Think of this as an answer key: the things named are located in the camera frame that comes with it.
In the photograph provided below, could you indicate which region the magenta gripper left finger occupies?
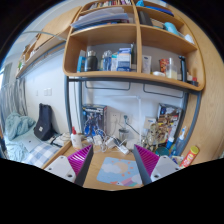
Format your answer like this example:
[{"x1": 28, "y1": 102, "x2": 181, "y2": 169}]
[{"x1": 45, "y1": 144, "x2": 93, "y2": 186}]

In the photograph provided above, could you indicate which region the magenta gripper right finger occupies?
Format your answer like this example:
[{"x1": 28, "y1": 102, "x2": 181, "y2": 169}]
[{"x1": 133, "y1": 145, "x2": 180, "y2": 185}]

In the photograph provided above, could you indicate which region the pastel cloud mouse pad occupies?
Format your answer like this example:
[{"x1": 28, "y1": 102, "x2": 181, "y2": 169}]
[{"x1": 97, "y1": 157, "x2": 142, "y2": 187}]

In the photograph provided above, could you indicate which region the white bottle red cap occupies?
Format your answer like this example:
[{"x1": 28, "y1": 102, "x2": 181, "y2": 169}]
[{"x1": 71, "y1": 127, "x2": 82, "y2": 150}]

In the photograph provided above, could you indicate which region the blue spray bottle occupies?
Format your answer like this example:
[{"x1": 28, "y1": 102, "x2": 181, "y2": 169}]
[{"x1": 173, "y1": 126, "x2": 186, "y2": 156}]

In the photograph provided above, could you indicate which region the plaid bed sheet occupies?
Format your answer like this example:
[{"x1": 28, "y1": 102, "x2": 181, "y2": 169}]
[{"x1": 24, "y1": 143, "x2": 59, "y2": 168}]

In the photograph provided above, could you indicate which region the orange yellow tube container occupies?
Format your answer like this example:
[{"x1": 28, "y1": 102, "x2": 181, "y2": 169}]
[{"x1": 180, "y1": 146, "x2": 199, "y2": 168}]

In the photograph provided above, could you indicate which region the white power strip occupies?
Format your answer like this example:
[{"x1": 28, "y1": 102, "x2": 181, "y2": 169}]
[{"x1": 106, "y1": 137, "x2": 129, "y2": 155}]

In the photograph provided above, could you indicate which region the glass jar on desk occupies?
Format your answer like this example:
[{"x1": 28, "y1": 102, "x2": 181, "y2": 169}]
[{"x1": 119, "y1": 128, "x2": 129, "y2": 142}]

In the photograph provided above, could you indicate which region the black backpack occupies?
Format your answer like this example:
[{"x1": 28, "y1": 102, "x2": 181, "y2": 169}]
[{"x1": 34, "y1": 103, "x2": 53, "y2": 141}]

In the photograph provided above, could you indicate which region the colourful snack package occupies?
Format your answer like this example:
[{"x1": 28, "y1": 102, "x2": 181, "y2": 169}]
[{"x1": 157, "y1": 103, "x2": 182, "y2": 144}]

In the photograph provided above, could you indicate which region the blue robot figure box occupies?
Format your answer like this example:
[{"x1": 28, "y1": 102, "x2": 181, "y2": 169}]
[{"x1": 82, "y1": 104, "x2": 107, "y2": 137}]

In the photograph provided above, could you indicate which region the light blue blanket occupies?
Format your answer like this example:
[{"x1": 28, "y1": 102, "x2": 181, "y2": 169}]
[{"x1": 5, "y1": 112, "x2": 35, "y2": 140}]

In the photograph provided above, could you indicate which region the grey curtain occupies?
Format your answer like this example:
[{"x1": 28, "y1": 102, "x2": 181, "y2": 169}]
[{"x1": 0, "y1": 77, "x2": 29, "y2": 129}]

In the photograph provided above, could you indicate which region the clear plastic cup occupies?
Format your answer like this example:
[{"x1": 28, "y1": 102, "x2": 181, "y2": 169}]
[{"x1": 166, "y1": 58, "x2": 177, "y2": 79}]

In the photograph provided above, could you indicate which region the white pouch on shelf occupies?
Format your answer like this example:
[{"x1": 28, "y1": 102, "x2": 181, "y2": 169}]
[{"x1": 142, "y1": 55, "x2": 151, "y2": 74}]

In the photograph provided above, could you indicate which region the black thermos bottle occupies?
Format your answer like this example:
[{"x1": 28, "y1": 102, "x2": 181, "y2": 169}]
[{"x1": 85, "y1": 50, "x2": 98, "y2": 71}]

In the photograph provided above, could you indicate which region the blue white box on shelf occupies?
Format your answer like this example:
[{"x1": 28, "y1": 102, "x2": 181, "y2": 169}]
[{"x1": 117, "y1": 48, "x2": 131, "y2": 72}]

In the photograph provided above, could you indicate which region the stack of papers on shelf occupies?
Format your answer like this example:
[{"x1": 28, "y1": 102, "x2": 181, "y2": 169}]
[{"x1": 71, "y1": 7, "x2": 129, "y2": 29}]

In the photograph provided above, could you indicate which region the wooden wall shelf unit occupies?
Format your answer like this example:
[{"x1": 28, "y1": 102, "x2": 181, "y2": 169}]
[{"x1": 63, "y1": 0, "x2": 205, "y2": 91}]

